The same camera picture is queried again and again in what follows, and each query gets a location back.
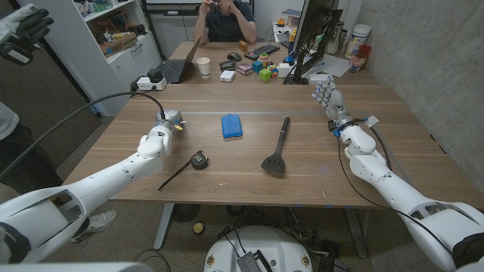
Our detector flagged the black round fan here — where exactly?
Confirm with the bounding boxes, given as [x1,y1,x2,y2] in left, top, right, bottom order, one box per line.
[172,203,201,223]

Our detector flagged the black computer monitor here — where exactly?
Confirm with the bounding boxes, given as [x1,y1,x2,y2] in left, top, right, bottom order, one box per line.
[293,0,340,53]

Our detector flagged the black keyboard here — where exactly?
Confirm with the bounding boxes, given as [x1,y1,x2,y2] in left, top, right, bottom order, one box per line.
[244,43,281,61]

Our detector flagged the blue ice pack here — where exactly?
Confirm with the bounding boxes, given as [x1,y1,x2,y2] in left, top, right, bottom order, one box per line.
[221,113,244,139]

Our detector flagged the white canister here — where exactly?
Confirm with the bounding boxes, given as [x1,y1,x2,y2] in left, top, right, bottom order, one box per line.
[345,23,372,60]

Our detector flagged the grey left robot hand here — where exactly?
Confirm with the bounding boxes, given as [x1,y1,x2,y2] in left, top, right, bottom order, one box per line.
[154,109,187,134]

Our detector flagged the grey table leg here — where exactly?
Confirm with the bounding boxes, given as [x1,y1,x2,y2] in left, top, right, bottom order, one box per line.
[154,203,175,250]
[344,208,368,259]

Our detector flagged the white power strip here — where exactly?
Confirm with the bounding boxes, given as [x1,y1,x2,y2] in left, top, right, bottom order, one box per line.
[136,76,168,91]

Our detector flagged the cardboard box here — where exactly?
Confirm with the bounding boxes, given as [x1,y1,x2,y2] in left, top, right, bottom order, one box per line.
[99,31,138,56]

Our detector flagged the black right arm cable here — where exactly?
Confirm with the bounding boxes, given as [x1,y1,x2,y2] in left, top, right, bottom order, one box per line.
[334,120,455,258]

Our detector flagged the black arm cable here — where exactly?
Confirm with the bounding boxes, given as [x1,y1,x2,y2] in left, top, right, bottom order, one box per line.
[0,91,167,181]
[334,120,455,258]

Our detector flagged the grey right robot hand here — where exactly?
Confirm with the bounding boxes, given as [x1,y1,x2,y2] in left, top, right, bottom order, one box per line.
[312,75,356,131]

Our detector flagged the black and white tracking glove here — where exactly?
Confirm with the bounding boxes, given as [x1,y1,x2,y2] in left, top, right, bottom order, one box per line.
[0,3,54,66]

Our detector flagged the white robot torso base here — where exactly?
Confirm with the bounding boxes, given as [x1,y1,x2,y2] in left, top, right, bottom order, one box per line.
[203,225,314,272]

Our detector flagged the standing person dark trousers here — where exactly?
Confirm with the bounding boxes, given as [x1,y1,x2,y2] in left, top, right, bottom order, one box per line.
[0,101,118,243]

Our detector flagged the white paper sheet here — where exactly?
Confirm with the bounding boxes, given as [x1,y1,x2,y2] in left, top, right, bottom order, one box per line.
[302,54,351,79]

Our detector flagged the grey electronics box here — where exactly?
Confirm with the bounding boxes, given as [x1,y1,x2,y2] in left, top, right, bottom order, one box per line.
[236,251,273,272]

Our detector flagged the white paper cup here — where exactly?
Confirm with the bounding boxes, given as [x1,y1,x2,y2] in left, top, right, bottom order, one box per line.
[195,57,212,79]

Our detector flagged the black floor cable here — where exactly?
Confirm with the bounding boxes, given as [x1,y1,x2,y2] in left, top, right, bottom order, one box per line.
[132,248,172,272]

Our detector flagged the black monitor stand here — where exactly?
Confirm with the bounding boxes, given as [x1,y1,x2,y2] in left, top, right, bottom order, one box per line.
[284,9,344,85]

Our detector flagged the red plastic cup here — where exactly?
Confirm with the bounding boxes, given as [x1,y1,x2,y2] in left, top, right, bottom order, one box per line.
[349,44,373,73]

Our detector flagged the black laptop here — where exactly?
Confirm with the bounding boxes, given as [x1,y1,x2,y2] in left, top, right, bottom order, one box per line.
[157,36,202,84]

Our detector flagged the flat white box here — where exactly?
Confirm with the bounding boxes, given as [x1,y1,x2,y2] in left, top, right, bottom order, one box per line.
[308,73,335,85]

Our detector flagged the white shelf cabinet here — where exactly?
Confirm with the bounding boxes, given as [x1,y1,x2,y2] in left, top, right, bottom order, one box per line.
[17,0,163,117]

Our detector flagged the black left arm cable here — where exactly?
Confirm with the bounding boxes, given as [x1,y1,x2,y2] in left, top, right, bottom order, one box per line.
[0,91,167,181]

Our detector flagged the seated person dark t-shirt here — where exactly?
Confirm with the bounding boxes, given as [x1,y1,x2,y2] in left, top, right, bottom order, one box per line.
[192,0,258,45]

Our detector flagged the black tape measure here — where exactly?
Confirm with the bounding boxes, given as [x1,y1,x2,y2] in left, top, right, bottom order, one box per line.
[157,150,209,192]

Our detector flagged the black power adapter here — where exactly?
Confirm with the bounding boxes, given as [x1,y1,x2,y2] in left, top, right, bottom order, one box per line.
[147,68,164,84]

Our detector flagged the black spatula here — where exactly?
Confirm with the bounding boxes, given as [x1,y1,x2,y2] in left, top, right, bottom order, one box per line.
[260,116,291,175]

